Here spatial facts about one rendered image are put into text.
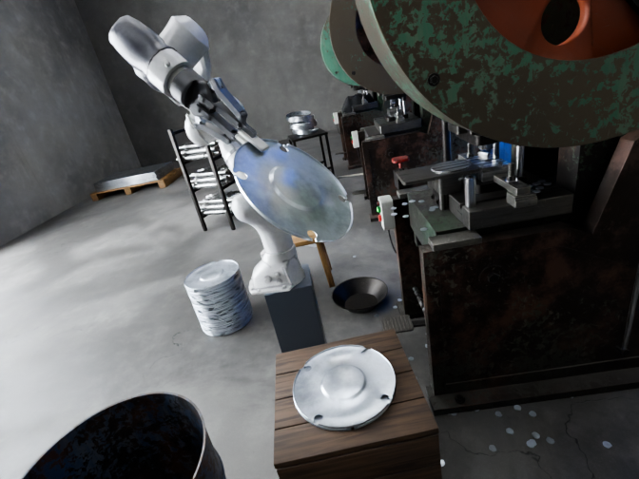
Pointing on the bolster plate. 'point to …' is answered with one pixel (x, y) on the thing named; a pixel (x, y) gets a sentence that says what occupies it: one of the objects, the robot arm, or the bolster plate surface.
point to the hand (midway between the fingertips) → (252, 142)
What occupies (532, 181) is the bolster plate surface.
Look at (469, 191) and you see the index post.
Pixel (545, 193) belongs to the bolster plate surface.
